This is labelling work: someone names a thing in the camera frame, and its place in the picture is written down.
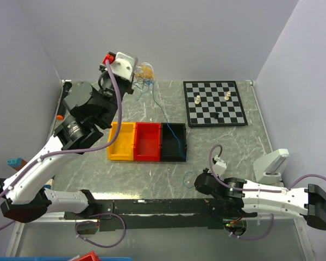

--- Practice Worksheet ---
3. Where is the black marker orange cap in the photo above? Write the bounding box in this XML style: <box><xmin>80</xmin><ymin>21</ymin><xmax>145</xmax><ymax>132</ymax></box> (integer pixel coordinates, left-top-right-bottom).
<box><xmin>56</xmin><ymin>82</ymin><xmax>72</xmax><ymax>121</ymax></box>

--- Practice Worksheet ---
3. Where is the white chess piece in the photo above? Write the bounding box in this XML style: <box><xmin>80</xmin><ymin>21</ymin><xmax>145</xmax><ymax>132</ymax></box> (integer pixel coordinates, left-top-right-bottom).
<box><xmin>195</xmin><ymin>95</ymin><xmax>200</xmax><ymax>105</ymax></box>
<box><xmin>224</xmin><ymin>91</ymin><xmax>231</xmax><ymax>101</ymax></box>

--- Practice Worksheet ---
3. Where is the yellow plastic bin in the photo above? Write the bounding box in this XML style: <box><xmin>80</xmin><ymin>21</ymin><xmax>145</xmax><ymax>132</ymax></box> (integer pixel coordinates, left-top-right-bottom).
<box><xmin>107</xmin><ymin>122</ymin><xmax>136</xmax><ymax>161</ymax></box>

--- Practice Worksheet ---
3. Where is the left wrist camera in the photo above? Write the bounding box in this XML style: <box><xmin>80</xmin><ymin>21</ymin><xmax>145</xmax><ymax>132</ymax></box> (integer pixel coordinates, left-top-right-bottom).
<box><xmin>102</xmin><ymin>52</ymin><xmax>138</xmax><ymax>82</ymax></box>

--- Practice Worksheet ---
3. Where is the white chess piece right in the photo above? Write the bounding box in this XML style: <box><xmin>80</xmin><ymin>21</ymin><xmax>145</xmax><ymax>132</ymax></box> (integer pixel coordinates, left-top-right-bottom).
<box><xmin>224</xmin><ymin>91</ymin><xmax>231</xmax><ymax>101</ymax></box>

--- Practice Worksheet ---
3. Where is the grey white stand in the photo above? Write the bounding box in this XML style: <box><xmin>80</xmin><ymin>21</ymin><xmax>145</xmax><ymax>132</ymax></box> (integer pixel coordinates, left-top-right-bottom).
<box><xmin>253</xmin><ymin>148</ymin><xmax>290</xmax><ymax>185</ymax></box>

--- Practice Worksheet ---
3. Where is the chessboard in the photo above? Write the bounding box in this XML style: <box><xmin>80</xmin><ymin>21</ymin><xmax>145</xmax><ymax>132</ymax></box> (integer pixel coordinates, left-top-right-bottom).
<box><xmin>183</xmin><ymin>81</ymin><xmax>248</xmax><ymax>128</ymax></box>

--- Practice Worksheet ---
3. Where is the aluminium rail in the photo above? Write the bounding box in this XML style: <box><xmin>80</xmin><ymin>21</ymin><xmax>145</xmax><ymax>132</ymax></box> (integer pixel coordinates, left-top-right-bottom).
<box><xmin>257</xmin><ymin>213</ymin><xmax>304</xmax><ymax>219</ymax></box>

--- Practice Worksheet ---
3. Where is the blue brown toy block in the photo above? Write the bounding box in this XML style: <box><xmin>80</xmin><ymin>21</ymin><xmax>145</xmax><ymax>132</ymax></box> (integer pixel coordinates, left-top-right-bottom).
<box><xmin>7</xmin><ymin>158</ymin><xmax>27</xmax><ymax>171</ymax></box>

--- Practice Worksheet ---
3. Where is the blue wire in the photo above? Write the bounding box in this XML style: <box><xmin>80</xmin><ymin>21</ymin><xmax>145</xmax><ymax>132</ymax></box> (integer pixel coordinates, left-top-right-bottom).
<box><xmin>131</xmin><ymin>76</ymin><xmax>198</xmax><ymax>190</ymax></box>

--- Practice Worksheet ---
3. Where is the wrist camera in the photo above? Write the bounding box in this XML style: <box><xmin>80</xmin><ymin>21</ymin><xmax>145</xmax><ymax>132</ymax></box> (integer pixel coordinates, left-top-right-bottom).
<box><xmin>212</xmin><ymin>156</ymin><xmax>227</xmax><ymax>178</ymax></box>
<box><xmin>102</xmin><ymin>52</ymin><xmax>138</xmax><ymax>82</ymax></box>

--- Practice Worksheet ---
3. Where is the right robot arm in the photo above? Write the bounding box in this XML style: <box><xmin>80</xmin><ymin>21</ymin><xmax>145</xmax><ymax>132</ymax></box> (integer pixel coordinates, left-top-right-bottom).
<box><xmin>194</xmin><ymin>169</ymin><xmax>326</xmax><ymax>231</ymax></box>

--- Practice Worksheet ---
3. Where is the red plastic bin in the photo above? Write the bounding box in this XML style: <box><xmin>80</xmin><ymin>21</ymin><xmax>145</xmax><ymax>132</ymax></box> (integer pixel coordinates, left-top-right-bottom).
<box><xmin>134</xmin><ymin>122</ymin><xmax>161</xmax><ymax>161</ymax></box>

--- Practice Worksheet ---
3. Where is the red bin at bottom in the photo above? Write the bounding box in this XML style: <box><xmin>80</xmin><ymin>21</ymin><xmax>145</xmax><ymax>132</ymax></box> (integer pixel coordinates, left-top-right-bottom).
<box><xmin>69</xmin><ymin>251</ymin><xmax>101</xmax><ymax>261</ymax></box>

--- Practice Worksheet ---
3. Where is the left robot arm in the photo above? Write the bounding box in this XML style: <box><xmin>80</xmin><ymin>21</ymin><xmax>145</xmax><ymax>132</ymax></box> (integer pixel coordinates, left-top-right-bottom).
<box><xmin>0</xmin><ymin>61</ymin><xmax>135</xmax><ymax>223</ymax></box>

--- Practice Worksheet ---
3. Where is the yellow wire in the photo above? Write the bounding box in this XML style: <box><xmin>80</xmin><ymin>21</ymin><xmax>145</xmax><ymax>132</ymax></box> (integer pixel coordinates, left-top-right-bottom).
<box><xmin>135</xmin><ymin>62</ymin><xmax>155</xmax><ymax>81</ymax></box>

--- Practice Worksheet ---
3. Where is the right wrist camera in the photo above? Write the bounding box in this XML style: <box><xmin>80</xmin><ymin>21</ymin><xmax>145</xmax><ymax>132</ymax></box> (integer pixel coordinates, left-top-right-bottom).
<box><xmin>212</xmin><ymin>156</ymin><xmax>227</xmax><ymax>178</ymax></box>

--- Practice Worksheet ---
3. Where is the white chess piece left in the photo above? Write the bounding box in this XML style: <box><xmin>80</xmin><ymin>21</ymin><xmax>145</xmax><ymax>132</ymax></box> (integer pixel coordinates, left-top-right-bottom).
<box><xmin>195</xmin><ymin>95</ymin><xmax>200</xmax><ymax>105</ymax></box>

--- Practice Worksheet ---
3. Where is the black plastic bin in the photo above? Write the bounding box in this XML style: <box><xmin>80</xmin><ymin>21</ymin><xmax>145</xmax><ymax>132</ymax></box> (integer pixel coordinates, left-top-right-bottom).
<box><xmin>160</xmin><ymin>123</ymin><xmax>187</xmax><ymax>162</ymax></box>

